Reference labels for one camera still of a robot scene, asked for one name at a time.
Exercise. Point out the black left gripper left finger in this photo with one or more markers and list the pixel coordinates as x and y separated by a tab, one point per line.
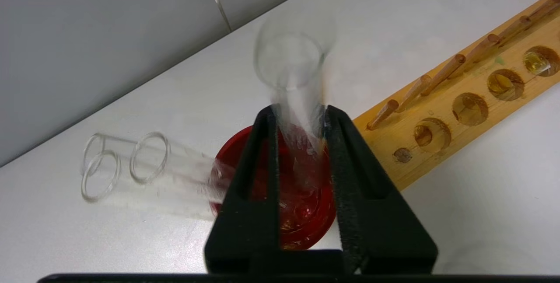
245	230

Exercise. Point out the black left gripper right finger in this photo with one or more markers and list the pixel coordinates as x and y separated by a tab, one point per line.
380	235

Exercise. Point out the glass test tube red pigment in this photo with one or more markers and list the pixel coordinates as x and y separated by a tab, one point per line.
148	157

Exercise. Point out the glass test tube blue pigment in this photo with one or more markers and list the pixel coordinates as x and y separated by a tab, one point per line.
291	64

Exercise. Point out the empty glass test tube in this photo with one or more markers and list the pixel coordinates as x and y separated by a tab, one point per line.
92	145
100	176

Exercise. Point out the wooden test tube rack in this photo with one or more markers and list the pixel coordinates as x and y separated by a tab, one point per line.
481	99

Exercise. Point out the dark red plastic cup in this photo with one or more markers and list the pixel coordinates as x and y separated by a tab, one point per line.
302	213

